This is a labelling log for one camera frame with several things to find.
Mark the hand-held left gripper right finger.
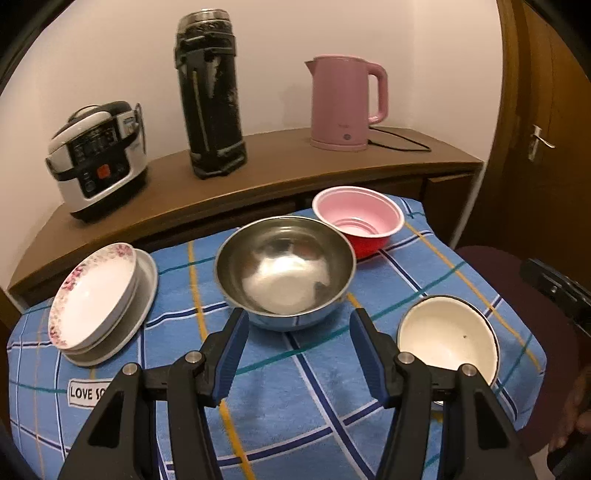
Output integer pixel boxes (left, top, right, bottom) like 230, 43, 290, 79
349, 307, 539, 480

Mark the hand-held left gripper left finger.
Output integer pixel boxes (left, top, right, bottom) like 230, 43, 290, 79
58, 307, 250, 480

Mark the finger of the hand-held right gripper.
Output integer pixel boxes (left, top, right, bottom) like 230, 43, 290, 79
519, 258, 591, 335

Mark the white enamel bowl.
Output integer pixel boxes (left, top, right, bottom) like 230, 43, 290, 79
397, 295, 501, 407

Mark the stainless steel bowl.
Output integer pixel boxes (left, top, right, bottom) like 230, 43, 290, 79
215, 215, 357, 332

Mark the plain grey plate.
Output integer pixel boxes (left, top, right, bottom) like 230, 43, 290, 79
60, 249, 159, 367

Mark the red plastic bowl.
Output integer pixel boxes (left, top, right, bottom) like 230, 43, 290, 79
312, 186, 406, 260

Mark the white plate with pink flowers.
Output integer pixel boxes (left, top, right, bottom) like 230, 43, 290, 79
47, 242, 138, 350

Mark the white plate with red flowers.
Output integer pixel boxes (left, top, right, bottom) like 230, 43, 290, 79
59, 258, 141, 357

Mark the person's right hand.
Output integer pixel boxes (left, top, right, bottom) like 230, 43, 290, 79
549, 374, 591, 455

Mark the dark maroon chair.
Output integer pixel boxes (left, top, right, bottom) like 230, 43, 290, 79
455, 246, 591, 462

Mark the blue plaid tablecloth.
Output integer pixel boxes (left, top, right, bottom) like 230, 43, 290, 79
7, 194, 548, 480

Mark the brown wooden cabinet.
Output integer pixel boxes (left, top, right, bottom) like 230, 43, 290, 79
7, 127, 485, 308

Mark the brown wooden door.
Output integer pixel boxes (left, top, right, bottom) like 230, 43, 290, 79
485, 0, 591, 259

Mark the white and black rice cooker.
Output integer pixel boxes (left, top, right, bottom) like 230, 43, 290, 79
45, 100, 149, 223

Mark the pink electric kettle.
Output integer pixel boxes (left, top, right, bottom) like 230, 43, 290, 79
305, 55, 389, 151

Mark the tall black thermos flask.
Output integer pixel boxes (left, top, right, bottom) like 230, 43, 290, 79
174, 9, 247, 180

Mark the metal door handle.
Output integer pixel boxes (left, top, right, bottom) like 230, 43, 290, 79
527, 124, 556, 161

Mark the black kettle power cable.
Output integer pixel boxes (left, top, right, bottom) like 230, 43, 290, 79
367, 127, 432, 153

